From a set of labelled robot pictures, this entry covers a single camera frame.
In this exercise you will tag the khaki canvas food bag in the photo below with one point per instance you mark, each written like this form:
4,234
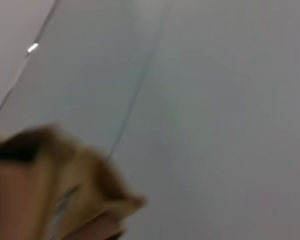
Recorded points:
65,190

